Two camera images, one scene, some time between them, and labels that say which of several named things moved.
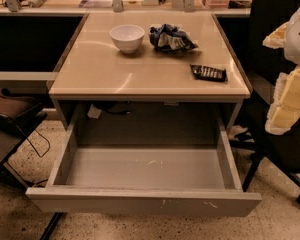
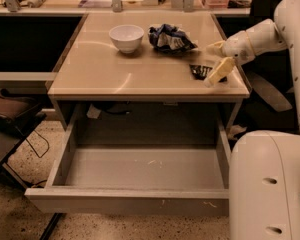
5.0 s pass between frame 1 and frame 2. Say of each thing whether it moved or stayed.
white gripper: moved
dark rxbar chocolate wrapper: stayed
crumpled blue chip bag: stayed
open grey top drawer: stayed
